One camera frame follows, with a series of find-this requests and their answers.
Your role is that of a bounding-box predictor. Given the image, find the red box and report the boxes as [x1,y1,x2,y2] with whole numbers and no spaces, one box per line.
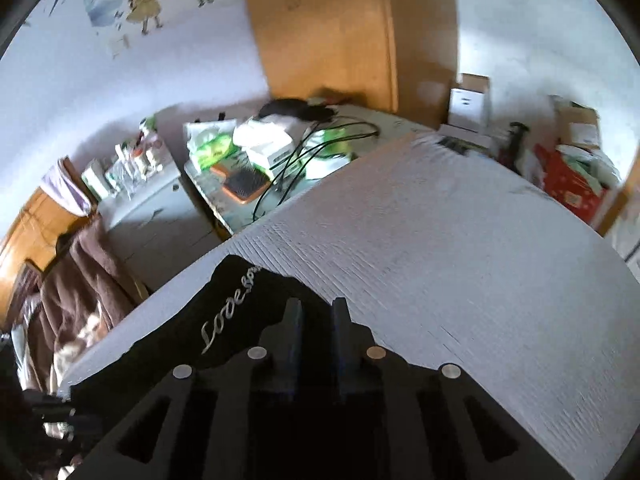
[532,142,608,223]

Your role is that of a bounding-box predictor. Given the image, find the cartoon children wall decal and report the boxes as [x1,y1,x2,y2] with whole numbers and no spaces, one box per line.
[50,0,241,56]

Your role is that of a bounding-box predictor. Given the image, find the wooden wardrobe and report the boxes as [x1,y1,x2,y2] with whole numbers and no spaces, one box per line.
[235,0,461,128]

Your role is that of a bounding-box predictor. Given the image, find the white plastic bag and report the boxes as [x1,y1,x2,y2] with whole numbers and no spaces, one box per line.
[557,145,623,186]

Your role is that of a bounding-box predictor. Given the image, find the black pump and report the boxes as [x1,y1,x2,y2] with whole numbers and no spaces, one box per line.
[500,122,531,171]

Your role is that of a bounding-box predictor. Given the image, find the white and green packet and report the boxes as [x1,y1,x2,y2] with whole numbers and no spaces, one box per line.
[304,127,358,181]

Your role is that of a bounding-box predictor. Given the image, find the silver foil insulation mat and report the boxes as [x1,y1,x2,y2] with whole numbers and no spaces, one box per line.
[57,132,640,480]

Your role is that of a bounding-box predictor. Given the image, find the black charger cables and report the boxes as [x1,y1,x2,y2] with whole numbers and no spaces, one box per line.
[251,115,381,223]

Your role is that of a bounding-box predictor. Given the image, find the brown fleece blanket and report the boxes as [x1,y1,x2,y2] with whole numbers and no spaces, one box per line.
[25,212,151,396]

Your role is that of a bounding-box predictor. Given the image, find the lilac cloth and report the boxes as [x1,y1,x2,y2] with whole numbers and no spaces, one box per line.
[41,156,98,213]

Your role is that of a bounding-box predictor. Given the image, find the orange hairbrush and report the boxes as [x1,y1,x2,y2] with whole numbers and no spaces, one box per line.
[212,162,268,204]

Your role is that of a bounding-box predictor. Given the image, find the cluster of toiletry bottles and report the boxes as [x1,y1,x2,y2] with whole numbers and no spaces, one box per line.
[80,115,173,203]

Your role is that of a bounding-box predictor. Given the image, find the black garment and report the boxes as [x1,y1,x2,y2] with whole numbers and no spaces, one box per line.
[67,255,381,411]

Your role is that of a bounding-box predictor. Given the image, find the clear plastic curtain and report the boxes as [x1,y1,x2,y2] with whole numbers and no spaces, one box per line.
[610,195,640,271]

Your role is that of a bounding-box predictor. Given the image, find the white carton box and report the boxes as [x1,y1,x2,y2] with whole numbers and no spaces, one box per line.
[446,74,492,134]

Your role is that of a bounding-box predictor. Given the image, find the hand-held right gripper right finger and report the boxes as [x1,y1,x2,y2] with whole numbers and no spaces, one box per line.
[331,297,576,480]

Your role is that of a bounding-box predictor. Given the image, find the white tissue box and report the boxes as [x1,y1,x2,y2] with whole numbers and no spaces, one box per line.
[232,115,296,168]

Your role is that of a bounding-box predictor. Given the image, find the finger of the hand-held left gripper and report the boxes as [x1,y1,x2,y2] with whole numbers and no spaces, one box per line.
[27,390,103,441]

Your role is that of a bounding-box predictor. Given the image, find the wooden door frame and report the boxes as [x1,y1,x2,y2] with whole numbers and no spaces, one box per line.
[592,160,640,241]

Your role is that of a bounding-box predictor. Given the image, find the wooden headboard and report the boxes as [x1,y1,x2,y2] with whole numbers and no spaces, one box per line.
[0,185,96,333]

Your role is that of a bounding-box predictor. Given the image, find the brown cardboard box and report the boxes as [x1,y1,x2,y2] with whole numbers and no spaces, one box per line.
[550,95,601,151]

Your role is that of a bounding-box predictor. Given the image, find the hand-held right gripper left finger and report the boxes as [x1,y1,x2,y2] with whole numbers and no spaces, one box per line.
[75,297,305,480]

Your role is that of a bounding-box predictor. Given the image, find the black cloth item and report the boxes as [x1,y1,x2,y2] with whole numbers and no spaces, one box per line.
[260,97,336,122]

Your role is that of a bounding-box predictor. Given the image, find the green wipes packet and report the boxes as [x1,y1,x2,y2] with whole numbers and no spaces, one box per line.
[187,120,238,171]

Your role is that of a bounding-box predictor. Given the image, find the glass top side table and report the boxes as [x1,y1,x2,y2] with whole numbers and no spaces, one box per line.
[182,105,416,238]

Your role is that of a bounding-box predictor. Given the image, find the white nightstand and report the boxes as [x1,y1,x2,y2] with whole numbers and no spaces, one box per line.
[97,147,223,296]

